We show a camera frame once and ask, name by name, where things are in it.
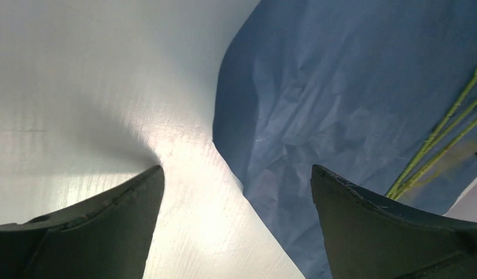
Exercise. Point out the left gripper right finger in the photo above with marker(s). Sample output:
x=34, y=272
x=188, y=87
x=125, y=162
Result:
x=367, y=235

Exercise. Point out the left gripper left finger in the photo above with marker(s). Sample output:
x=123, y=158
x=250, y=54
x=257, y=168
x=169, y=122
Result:
x=106, y=236

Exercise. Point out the blue wrapping paper sheet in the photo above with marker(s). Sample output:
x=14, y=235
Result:
x=355, y=86

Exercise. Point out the fake pink flower bouquet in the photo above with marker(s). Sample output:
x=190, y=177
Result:
x=408, y=178

